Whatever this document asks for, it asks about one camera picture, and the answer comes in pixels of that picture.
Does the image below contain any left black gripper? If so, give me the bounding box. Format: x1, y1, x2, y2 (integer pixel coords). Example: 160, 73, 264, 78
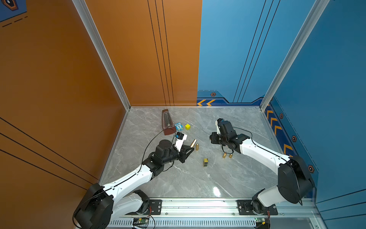
161, 144, 193, 167

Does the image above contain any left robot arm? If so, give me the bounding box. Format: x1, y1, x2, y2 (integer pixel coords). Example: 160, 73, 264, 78
72, 139, 194, 229

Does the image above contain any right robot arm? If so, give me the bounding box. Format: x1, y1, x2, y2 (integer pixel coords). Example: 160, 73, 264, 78
210, 118, 315, 215

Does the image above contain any square gold black lipstick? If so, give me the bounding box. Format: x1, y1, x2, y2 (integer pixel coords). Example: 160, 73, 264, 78
203, 158, 209, 167

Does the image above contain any blue owl toy cube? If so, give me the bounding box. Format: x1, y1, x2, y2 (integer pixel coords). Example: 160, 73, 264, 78
175, 123, 184, 132

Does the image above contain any dark red metronome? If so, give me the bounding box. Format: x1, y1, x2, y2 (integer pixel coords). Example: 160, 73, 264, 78
162, 109, 176, 135

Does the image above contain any left green circuit board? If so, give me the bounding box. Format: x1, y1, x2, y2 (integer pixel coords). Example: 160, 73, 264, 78
132, 217, 150, 229

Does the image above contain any green circuit board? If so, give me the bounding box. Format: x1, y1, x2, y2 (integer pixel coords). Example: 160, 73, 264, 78
255, 219, 271, 229
132, 217, 150, 229

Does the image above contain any right green circuit board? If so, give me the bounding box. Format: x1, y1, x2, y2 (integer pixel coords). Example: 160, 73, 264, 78
255, 219, 271, 229

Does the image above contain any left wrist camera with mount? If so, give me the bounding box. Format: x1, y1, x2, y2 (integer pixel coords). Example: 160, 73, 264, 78
174, 132, 187, 152

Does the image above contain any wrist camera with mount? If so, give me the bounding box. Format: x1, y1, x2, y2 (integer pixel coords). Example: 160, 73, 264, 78
174, 132, 187, 152
215, 118, 223, 135

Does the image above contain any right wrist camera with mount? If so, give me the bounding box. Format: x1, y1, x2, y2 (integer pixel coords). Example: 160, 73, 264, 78
215, 118, 223, 135

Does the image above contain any front aluminium rail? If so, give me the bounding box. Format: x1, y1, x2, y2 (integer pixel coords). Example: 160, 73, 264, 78
75, 197, 328, 229

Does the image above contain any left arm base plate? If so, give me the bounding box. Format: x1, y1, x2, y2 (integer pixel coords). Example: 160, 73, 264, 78
125, 199, 162, 215

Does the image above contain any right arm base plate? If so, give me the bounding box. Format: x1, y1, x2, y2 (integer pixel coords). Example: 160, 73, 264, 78
236, 199, 278, 216

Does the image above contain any right aluminium corner post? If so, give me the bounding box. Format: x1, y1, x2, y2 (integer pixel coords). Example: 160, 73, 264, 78
259, 0, 329, 112

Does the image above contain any aluminium corner post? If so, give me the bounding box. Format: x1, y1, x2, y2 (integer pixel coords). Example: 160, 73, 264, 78
259, 0, 329, 112
72, 0, 131, 112

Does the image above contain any left aluminium corner post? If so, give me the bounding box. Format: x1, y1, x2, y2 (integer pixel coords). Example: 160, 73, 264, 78
72, 0, 131, 112

